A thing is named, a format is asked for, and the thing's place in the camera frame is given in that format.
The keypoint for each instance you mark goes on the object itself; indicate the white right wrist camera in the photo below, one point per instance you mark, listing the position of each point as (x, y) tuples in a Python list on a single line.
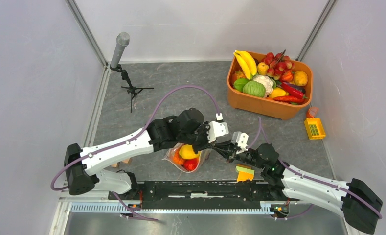
[(239, 140)]

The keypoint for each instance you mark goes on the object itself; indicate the yellow banana bunch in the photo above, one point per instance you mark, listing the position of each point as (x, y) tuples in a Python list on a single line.
[(247, 63)]

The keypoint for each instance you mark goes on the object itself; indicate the orange yellow block stack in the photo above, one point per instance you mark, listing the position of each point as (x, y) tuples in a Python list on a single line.
[(245, 173)]

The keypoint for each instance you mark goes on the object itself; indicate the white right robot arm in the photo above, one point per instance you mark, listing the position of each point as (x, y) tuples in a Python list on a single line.
[(354, 201)]

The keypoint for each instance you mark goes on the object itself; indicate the yellow toy potato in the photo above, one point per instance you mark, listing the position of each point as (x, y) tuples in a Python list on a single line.
[(300, 78)]

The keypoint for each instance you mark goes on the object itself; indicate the small yellow toy fruit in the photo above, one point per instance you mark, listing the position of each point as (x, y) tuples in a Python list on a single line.
[(262, 68)]

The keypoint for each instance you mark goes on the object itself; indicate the small red toy pepper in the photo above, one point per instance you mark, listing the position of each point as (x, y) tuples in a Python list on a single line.
[(287, 76)]

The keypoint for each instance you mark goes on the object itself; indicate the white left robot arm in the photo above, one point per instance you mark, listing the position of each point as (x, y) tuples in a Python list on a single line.
[(84, 167)]

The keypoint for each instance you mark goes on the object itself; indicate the yellow toy pepper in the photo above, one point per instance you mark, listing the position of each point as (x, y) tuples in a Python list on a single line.
[(277, 92)]

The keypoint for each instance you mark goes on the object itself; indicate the small orange toy piece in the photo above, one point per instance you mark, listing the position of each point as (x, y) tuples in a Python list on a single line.
[(312, 112)]

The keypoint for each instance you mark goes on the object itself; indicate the yellow toy lemon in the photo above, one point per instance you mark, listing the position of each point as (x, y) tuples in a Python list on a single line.
[(187, 152)]

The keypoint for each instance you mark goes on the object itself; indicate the clear dotted zip top bag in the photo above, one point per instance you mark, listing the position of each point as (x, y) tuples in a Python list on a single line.
[(204, 154)]

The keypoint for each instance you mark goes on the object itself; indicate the red toy chili pepper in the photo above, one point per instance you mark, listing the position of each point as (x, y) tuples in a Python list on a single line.
[(292, 91)]

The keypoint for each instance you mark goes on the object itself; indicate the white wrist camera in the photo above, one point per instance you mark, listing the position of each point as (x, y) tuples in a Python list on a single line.
[(239, 140), (217, 128)]

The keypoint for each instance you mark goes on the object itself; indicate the green toy lime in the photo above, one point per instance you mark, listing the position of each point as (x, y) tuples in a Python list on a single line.
[(239, 84)]

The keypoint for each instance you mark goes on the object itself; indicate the white toy cauliflower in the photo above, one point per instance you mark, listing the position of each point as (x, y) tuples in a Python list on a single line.
[(267, 82)]

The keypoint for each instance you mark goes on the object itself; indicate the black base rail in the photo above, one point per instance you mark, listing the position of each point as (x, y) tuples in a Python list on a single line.
[(203, 194)]

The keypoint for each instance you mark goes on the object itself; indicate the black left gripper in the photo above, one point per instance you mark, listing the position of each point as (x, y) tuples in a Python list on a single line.
[(205, 145)]

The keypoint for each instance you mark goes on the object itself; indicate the orange toy pumpkin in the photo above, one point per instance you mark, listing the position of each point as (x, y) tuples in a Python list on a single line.
[(177, 159)]

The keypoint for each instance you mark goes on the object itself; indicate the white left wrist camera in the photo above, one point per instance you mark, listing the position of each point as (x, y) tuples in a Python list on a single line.
[(217, 128)]

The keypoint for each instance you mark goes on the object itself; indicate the green toy cabbage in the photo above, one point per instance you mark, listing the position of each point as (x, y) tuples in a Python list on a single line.
[(254, 88)]

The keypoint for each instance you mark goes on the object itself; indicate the orange plastic bin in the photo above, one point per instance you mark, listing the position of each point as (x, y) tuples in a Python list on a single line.
[(267, 106)]

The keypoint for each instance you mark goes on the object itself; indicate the yellow toy basket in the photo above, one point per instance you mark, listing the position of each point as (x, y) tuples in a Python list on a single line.
[(314, 128)]

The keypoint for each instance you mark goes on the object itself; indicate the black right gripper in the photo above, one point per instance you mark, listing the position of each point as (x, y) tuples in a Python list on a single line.
[(228, 151)]

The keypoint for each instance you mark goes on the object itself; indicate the orange textured toy fruit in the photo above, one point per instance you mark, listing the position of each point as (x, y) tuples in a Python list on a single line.
[(237, 75)]

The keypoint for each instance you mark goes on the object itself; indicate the red grape bunch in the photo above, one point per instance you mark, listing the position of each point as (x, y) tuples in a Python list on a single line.
[(279, 65)]

